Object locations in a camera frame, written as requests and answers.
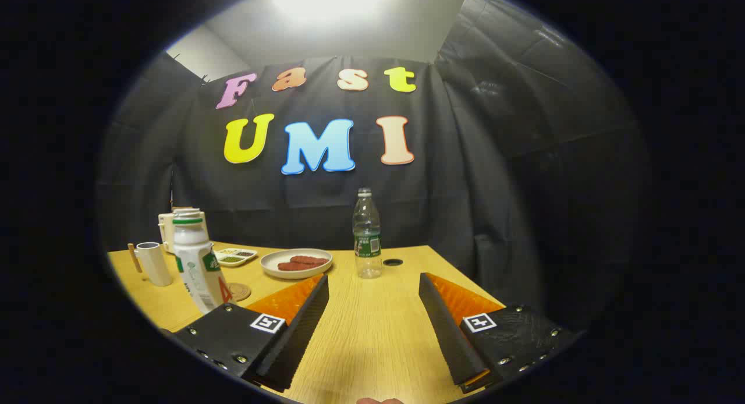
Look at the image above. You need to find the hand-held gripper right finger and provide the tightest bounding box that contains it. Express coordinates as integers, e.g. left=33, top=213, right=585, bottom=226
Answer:
left=419, top=272, right=583, bottom=393

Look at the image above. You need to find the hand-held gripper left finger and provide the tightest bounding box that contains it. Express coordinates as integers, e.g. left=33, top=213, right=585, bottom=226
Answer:
left=172, top=273, right=330, bottom=393

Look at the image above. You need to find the white juice bottle green label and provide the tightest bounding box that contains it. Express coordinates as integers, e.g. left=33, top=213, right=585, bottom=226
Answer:
left=173, top=208, right=233, bottom=314

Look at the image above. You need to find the white cup wooden handle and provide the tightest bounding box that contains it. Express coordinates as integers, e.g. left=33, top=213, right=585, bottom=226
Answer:
left=128, top=242, right=174, bottom=287

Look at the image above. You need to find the clear plastic water bottle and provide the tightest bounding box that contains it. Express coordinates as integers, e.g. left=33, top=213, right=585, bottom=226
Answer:
left=353, top=187, right=383, bottom=279

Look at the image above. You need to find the wooden table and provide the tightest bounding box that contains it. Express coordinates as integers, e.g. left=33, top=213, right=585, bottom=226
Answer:
left=108, top=244, right=507, bottom=404

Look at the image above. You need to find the white oval plate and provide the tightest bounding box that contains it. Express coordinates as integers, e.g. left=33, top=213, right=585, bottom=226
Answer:
left=260, top=249, right=334, bottom=279

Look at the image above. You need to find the white divided tray with beans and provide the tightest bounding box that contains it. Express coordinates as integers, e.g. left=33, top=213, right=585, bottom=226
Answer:
left=214, top=248, right=258, bottom=267

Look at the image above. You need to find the black backdrop cloth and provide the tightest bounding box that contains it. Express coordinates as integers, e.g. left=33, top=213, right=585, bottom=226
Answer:
left=96, top=0, right=650, bottom=329

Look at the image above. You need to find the cream toaster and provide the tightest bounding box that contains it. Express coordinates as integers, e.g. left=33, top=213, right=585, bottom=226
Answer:
left=158, top=212, right=177, bottom=254

